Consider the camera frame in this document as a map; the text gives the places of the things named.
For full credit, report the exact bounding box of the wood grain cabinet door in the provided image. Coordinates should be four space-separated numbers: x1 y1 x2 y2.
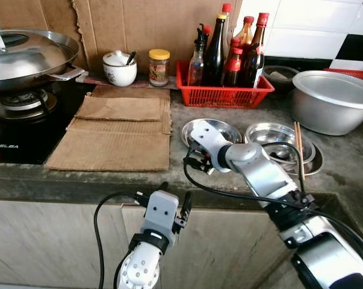
0 200 137 285
133 205 296 289

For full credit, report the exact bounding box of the red plastic basket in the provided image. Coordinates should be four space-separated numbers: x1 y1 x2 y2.
175 59 276 109

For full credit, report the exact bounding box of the wooden chopstick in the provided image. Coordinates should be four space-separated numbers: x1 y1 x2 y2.
293 121 302 180
296 121 306 181

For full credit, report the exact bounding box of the dark labelled sauce bottle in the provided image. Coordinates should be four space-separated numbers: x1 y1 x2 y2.
243 12 270 89

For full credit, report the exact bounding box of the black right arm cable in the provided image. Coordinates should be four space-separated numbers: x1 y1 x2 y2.
182 154 363 266
253 140 306 202

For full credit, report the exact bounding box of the tall dark sauce bottle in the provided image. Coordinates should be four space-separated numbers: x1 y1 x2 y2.
204 3 231 86

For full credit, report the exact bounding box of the black burner pan support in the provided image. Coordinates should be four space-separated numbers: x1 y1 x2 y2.
0 87 52 121

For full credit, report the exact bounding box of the black glass gas stove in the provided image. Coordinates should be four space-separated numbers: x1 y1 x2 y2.
0 80 96 166

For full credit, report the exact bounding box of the steel wok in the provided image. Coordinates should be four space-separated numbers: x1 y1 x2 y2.
0 65 88 96

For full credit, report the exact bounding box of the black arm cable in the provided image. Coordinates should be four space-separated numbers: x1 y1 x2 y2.
253 140 306 202
94 190 150 289
182 154 363 266

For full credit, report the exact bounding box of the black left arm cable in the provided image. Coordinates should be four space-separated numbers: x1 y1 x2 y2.
94 190 150 289

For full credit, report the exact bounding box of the small folded cardboard piece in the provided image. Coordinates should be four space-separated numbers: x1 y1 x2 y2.
78 95 165 123

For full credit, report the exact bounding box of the flat cardboard sheet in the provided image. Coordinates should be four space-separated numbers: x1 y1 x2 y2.
66 84 173 138
45 129 173 173

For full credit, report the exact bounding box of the steel bowl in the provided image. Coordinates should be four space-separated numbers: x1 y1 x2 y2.
244 122 303 162

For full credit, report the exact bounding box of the glass jar yellow lid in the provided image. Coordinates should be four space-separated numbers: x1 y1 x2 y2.
147 48 172 88

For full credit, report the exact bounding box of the wide brown cardboard panel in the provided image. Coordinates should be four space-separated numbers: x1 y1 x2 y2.
72 0 243 74

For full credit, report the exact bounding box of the white ceramic condiment pot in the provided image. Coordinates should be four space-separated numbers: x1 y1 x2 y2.
102 50 138 87

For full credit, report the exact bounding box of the large steel wok lid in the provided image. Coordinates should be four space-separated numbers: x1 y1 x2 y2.
0 18 81 83

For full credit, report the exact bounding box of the clear cruet black spout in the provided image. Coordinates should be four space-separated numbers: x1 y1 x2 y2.
188 23 207 86

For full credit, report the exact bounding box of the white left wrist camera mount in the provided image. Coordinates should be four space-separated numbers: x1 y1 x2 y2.
142 190 181 240

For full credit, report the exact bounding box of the small red-capped sauce bottle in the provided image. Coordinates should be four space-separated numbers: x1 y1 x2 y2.
223 37 245 87

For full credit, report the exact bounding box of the black bowl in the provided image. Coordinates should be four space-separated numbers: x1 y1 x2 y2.
262 64 301 83

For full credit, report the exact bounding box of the shallow steel plate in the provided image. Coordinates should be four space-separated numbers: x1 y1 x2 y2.
181 118 243 150

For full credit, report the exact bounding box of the large aluminium pot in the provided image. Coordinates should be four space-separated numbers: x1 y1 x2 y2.
291 70 363 137

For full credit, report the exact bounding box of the amber bottle red cap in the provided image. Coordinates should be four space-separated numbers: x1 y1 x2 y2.
234 16 255 58

